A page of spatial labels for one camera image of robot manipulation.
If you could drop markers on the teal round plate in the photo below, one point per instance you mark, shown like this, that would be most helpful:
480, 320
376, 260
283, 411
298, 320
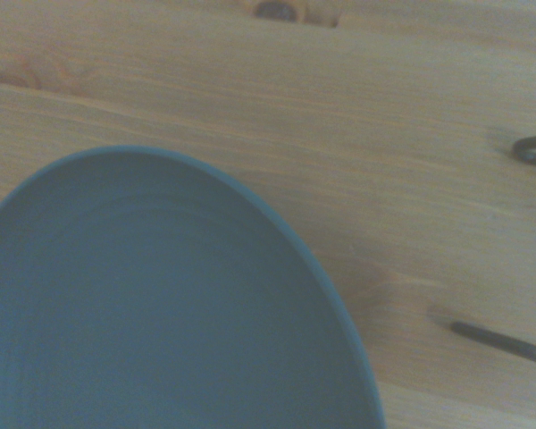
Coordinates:
161, 304

